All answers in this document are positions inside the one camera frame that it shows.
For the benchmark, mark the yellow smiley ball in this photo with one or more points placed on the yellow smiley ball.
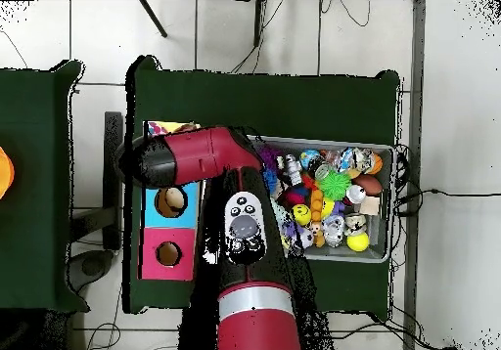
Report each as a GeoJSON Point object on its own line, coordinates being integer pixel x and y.
{"type": "Point", "coordinates": [301, 214]}

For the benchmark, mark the polka dot cloth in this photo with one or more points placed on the polka dot cloth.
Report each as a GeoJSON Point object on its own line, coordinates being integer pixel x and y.
{"type": "Point", "coordinates": [156, 128]}

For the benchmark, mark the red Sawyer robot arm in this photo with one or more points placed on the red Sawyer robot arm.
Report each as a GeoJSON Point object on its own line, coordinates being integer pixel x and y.
{"type": "Point", "coordinates": [258, 326]}

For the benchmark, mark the wooden box with three holes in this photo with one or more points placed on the wooden box with three holes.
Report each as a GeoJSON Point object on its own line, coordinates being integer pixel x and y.
{"type": "Point", "coordinates": [172, 256]}

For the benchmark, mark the silver mesh bin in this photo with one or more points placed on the silver mesh bin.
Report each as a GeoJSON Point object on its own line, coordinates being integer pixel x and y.
{"type": "Point", "coordinates": [352, 253]}

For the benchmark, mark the blue spiky ball with eyes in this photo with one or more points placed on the blue spiky ball with eyes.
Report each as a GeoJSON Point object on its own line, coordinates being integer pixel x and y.
{"type": "Point", "coordinates": [271, 180]}

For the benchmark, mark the purple spiky toy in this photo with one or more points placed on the purple spiky toy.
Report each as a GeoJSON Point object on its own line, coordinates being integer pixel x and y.
{"type": "Point", "coordinates": [268, 156]}

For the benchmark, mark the light blue knitted cloth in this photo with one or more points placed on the light blue knitted cloth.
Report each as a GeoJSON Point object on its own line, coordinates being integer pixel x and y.
{"type": "Point", "coordinates": [280, 213]}

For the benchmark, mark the black and white soccer ball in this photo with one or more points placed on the black and white soccer ball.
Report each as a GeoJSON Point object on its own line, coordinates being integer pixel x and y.
{"type": "Point", "coordinates": [305, 238]}

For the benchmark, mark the dark green table cloth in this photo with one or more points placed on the dark green table cloth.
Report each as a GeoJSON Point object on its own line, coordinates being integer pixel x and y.
{"type": "Point", "coordinates": [266, 103]}

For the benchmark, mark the green spiky ball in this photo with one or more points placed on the green spiky ball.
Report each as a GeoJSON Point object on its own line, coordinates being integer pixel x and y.
{"type": "Point", "coordinates": [334, 184]}

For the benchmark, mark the black stand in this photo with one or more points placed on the black stand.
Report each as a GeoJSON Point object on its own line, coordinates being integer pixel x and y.
{"type": "Point", "coordinates": [113, 217]}

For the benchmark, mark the black tripod leg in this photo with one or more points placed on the black tripod leg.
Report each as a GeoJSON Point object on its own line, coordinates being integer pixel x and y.
{"type": "Point", "coordinates": [259, 21]}
{"type": "Point", "coordinates": [154, 19]}

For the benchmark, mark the grey round floor base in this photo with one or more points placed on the grey round floor base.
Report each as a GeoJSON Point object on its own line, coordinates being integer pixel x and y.
{"type": "Point", "coordinates": [92, 266]}

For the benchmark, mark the green covered side table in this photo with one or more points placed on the green covered side table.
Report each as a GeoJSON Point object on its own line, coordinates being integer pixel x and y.
{"type": "Point", "coordinates": [35, 228]}

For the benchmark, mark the orange object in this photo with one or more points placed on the orange object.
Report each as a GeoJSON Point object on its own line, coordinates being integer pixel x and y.
{"type": "Point", "coordinates": [6, 174]}

